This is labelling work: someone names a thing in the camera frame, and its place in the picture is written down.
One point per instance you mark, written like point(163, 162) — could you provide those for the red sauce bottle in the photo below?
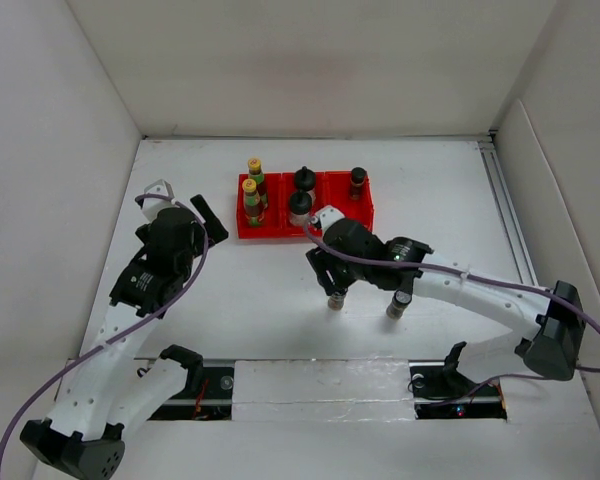
point(256, 173)
point(254, 202)

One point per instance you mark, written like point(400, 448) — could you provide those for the black-lid spice jar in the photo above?
point(399, 303)
point(358, 176)

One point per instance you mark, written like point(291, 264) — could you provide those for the white salt shaker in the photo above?
point(300, 204)
point(305, 180)

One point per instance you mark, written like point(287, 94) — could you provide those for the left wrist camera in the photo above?
point(157, 196)

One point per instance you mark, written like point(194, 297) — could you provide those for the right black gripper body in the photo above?
point(343, 272)

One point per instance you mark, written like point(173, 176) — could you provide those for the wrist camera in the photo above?
point(157, 196)
point(326, 217)

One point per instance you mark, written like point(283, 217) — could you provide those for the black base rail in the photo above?
point(362, 390)

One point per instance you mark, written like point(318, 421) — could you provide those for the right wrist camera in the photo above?
point(326, 217)

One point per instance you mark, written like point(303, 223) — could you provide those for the red three-compartment tray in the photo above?
point(332, 189)

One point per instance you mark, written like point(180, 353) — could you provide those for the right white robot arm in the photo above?
point(544, 331)

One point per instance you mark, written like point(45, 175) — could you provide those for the silver-lid spice jar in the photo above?
point(336, 301)

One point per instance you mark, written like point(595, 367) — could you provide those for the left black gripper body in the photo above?
point(196, 251)

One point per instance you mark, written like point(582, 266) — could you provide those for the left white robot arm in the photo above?
point(106, 400)

